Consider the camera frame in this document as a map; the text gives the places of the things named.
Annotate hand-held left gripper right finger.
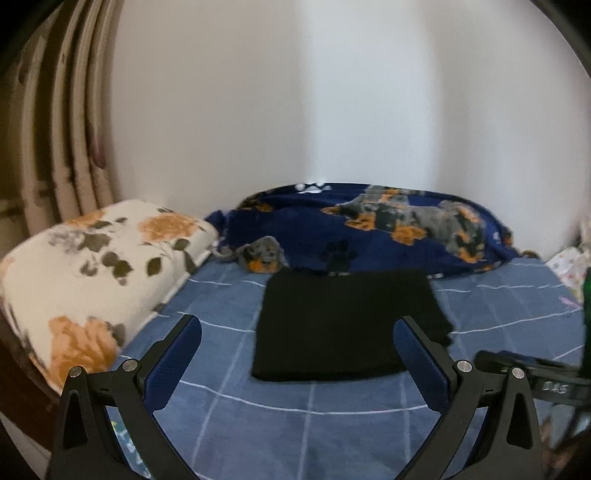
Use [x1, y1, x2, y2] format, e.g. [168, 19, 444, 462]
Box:
[392, 316, 543, 480]

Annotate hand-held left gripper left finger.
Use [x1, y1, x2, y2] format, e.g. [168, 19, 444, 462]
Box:
[45, 314, 204, 480]

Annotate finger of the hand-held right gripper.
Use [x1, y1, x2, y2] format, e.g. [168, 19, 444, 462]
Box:
[475, 350, 539, 376]

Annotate black pants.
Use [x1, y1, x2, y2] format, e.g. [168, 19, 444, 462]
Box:
[250, 268, 455, 383]

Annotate dark green object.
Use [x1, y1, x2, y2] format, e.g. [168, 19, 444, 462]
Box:
[581, 265, 591, 333]

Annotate white polka dot cloth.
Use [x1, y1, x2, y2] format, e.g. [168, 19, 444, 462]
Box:
[545, 247, 591, 305]

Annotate white floral pillow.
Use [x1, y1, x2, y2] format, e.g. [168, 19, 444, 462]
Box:
[0, 198, 220, 391]

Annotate blue checked bed sheet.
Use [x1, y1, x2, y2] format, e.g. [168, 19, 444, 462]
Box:
[108, 256, 587, 480]

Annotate navy dog print blanket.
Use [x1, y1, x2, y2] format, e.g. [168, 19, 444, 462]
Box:
[205, 182, 539, 278]

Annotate beige patterned curtain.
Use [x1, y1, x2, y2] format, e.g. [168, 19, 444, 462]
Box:
[0, 0, 121, 241]

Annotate brown wooden bed frame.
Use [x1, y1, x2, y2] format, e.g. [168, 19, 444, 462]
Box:
[0, 318, 61, 416]

